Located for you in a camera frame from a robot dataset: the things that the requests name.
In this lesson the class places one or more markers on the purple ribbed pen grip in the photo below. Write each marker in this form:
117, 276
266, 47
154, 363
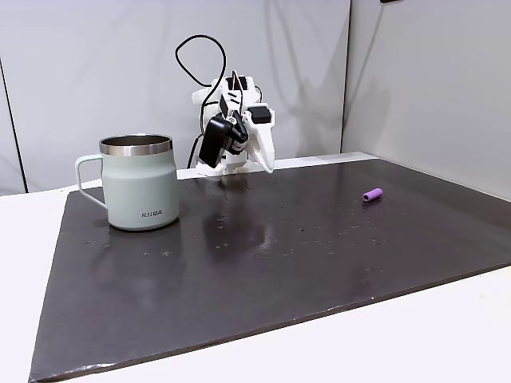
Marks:
372, 195

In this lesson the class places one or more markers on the pale green steel mug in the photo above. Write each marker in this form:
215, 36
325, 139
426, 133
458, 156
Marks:
139, 187

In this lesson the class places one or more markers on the black glossy table mat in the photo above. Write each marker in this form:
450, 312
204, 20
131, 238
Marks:
239, 271

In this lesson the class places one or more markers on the black oval camera box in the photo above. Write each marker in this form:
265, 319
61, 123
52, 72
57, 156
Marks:
213, 141

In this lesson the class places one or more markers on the black wall fixture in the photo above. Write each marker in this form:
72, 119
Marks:
389, 1

